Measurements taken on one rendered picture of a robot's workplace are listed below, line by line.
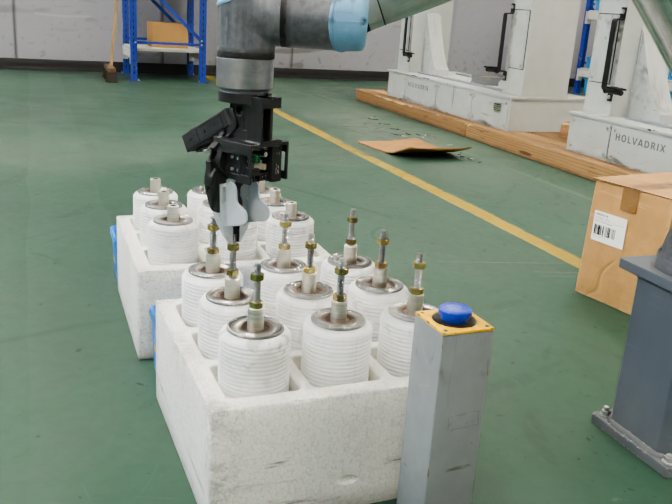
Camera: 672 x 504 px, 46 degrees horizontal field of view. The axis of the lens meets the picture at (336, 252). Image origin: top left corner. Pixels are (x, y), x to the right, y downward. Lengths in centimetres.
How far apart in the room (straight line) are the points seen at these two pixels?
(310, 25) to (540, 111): 352
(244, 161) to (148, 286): 51
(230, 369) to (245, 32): 43
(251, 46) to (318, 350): 40
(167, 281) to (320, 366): 51
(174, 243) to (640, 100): 272
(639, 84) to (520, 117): 81
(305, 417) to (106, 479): 32
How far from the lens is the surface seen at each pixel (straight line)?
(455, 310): 93
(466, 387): 95
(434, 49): 556
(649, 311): 134
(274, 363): 102
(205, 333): 114
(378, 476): 113
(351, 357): 106
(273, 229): 156
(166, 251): 151
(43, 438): 132
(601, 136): 375
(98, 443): 129
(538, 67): 444
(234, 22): 103
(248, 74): 103
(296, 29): 102
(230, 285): 113
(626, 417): 141
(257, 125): 103
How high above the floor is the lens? 66
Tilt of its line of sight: 17 degrees down
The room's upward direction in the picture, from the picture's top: 4 degrees clockwise
